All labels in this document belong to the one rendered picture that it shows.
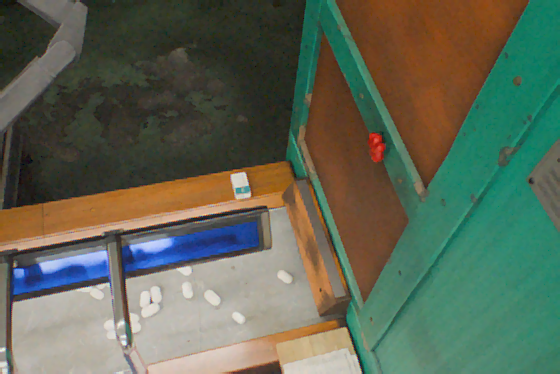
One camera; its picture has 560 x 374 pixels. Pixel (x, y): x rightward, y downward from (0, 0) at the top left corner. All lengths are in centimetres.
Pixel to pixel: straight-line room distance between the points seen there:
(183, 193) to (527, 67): 92
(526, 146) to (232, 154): 185
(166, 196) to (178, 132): 113
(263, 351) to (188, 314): 18
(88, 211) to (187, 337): 37
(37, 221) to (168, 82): 142
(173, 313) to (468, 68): 80
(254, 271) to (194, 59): 165
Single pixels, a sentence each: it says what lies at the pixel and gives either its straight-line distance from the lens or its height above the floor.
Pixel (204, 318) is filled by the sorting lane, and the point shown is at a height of 74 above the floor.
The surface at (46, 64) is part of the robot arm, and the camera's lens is 112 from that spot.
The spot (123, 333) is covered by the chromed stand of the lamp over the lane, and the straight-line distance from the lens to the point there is 78.
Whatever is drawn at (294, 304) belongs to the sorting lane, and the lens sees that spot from 118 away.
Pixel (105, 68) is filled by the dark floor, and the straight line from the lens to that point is 270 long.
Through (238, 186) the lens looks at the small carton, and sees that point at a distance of 126.
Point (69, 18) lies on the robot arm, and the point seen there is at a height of 113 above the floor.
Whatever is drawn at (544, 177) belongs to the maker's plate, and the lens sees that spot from 52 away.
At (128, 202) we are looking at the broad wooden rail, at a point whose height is 77.
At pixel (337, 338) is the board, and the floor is 78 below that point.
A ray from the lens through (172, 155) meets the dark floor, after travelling 231.
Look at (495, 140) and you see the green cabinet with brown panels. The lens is 56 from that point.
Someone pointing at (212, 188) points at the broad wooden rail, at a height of 76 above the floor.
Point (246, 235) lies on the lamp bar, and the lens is 86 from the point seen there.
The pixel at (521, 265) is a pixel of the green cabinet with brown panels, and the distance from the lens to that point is 58.
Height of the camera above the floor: 184
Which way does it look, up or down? 57 degrees down
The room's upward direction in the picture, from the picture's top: 7 degrees clockwise
